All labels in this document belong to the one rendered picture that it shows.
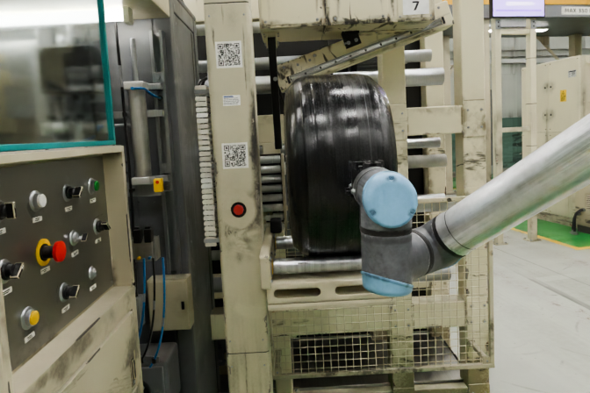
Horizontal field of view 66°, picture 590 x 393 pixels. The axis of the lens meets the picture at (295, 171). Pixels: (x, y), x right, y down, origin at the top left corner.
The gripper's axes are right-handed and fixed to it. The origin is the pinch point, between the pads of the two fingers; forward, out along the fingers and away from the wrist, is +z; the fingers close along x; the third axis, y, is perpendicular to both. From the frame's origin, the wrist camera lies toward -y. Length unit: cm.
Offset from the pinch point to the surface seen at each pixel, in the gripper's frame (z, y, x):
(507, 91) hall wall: 1018, 88, -528
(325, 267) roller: 13.1, -24.3, 8.4
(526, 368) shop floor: 112, -114, -100
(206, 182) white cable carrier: 21.9, 0.8, 41.7
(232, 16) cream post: 21, 48, 31
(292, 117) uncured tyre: 8.8, 18.2, 15.6
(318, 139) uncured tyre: 2.9, 12.0, 9.5
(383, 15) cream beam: 47, 52, -17
